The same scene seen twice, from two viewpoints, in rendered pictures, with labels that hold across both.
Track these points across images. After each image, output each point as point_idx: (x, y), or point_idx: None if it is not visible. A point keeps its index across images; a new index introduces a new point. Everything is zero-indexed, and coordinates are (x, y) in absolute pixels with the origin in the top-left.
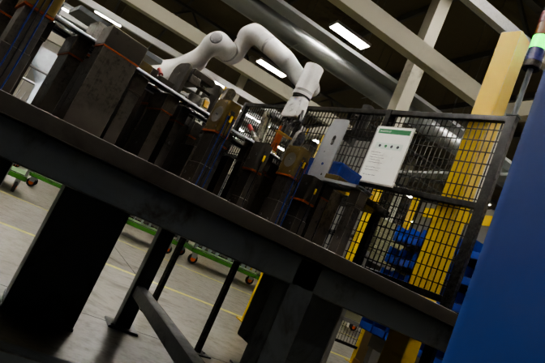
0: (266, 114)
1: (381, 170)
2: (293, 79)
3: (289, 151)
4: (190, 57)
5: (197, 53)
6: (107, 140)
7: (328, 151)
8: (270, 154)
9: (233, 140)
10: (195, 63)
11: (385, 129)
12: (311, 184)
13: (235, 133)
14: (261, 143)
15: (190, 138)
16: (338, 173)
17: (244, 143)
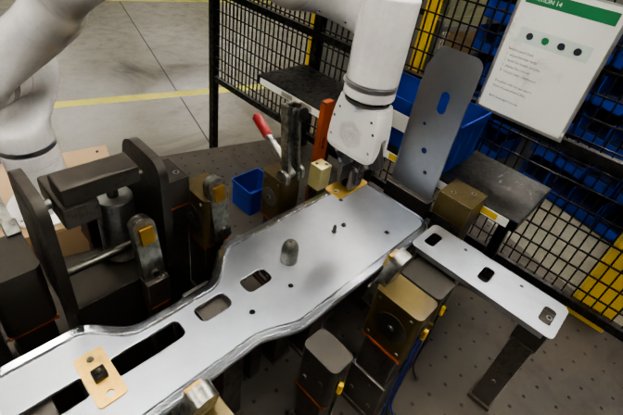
0: (288, 116)
1: (533, 98)
2: (331, 12)
3: (383, 306)
4: (33, 21)
5: (41, 8)
6: None
7: (433, 128)
8: (335, 267)
9: (245, 243)
10: (58, 33)
11: None
12: (435, 310)
13: (250, 309)
14: (325, 370)
15: (158, 306)
16: (453, 147)
17: (273, 264)
